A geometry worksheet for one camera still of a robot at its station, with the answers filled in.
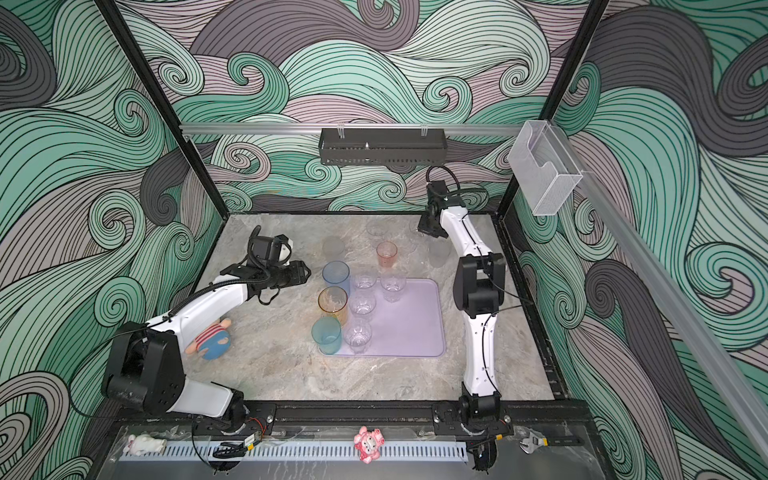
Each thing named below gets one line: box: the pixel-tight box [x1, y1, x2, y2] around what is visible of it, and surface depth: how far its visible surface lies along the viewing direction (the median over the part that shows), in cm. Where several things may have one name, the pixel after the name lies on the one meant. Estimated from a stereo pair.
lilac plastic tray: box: [340, 278, 446, 358], surface depth 93 cm
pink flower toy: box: [353, 425, 385, 465], surface depth 69 cm
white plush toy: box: [123, 434, 167, 455], surface depth 70 cm
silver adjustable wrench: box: [519, 428, 548, 454], surface depth 71 cm
